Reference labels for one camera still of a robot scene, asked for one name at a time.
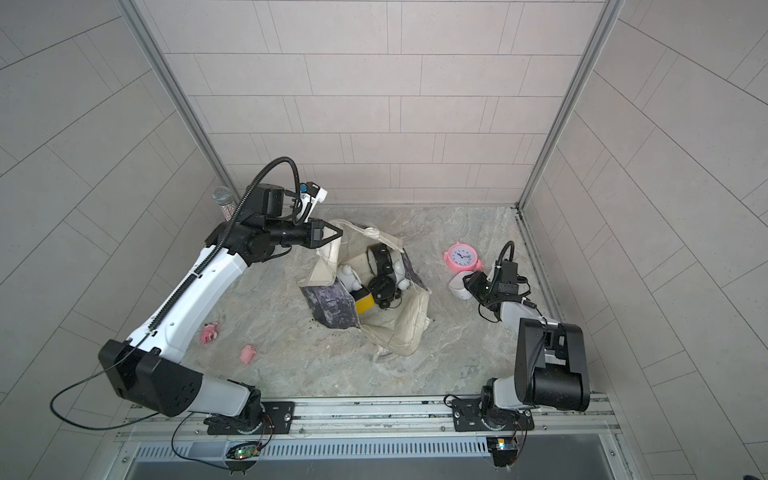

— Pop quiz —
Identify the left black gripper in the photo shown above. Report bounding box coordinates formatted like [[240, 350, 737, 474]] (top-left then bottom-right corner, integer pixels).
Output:
[[264, 216, 344, 250]]

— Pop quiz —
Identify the small white alarm clock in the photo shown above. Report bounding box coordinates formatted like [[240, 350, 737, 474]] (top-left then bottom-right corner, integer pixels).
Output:
[[448, 271, 473, 300]]

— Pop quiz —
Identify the pink alarm clock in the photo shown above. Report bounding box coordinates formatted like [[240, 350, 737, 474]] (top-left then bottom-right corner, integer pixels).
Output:
[[443, 242, 483, 273]]

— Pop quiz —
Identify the beige canvas tote bag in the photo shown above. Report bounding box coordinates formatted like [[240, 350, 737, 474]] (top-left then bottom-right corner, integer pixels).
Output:
[[299, 219, 431, 357]]

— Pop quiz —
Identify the yellow rectangular alarm clock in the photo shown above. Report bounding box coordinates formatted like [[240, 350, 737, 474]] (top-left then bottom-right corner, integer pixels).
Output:
[[351, 288, 376, 316]]

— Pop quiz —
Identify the white twin-bell alarm clock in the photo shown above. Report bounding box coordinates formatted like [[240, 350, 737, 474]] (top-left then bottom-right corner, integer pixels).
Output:
[[390, 249, 412, 292]]

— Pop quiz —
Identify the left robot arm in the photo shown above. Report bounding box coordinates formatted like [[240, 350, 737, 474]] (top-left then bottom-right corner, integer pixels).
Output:
[[98, 218, 343, 433]]

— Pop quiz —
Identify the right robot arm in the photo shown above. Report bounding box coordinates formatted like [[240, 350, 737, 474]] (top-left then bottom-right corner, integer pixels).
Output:
[[462, 271, 590, 431]]

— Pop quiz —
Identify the black alarm clock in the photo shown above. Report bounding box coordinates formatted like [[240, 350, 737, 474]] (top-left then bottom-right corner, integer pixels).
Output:
[[366, 243, 399, 309]]

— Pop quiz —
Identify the glitter microphone on stand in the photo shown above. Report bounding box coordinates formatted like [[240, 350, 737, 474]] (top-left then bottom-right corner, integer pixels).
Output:
[[212, 186, 237, 221]]

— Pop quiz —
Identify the small pink eraser piece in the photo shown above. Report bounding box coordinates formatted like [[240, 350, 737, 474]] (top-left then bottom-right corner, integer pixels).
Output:
[[239, 344, 257, 365]]

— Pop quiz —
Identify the small pink toy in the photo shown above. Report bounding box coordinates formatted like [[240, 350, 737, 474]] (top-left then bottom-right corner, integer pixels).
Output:
[[199, 322, 218, 344]]

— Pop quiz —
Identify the right circuit board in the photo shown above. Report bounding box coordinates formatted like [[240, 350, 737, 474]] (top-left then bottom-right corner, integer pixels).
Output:
[[486, 437, 521, 468]]

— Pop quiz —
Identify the circuit board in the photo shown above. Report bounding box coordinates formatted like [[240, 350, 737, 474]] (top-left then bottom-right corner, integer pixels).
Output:
[[226, 441, 262, 461], [486, 437, 521, 468]]

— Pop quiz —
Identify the left circuit board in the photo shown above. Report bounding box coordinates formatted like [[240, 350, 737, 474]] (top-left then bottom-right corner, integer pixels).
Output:
[[226, 441, 262, 461]]

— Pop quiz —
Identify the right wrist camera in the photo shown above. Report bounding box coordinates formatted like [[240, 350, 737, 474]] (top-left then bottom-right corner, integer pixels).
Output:
[[494, 259, 519, 287]]

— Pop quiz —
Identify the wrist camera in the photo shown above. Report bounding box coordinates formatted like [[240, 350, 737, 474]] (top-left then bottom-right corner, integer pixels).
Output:
[[494, 259, 519, 287], [299, 182, 328, 223]]

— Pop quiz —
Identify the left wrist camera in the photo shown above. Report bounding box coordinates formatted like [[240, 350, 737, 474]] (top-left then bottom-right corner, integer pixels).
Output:
[[299, 182, 328, 223]]

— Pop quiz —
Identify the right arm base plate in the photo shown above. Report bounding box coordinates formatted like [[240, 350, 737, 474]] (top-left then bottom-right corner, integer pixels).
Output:
[[443, 395, 535, 432]]

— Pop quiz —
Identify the aluminium mounting rail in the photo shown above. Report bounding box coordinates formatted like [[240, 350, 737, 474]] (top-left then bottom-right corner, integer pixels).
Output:
[[104, 394, 621, 443]]

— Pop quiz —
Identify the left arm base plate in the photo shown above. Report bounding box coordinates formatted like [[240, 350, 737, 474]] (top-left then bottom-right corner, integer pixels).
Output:
[[203, 401, 296, 435]]

